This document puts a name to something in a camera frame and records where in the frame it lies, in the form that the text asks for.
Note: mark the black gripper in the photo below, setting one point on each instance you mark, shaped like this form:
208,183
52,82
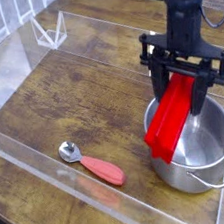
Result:
182,50

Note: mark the clear acrylic enclosure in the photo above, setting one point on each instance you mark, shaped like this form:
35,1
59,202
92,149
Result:
76,76

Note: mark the silver metal pot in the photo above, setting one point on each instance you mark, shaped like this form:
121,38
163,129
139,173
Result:
198,162

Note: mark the spoon with pink handle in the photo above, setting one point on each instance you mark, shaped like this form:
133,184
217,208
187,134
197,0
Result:
107,171

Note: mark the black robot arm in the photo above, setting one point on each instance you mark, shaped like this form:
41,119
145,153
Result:
182,50

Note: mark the red star-shaped block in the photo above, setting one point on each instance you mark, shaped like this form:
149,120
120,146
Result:
167,123

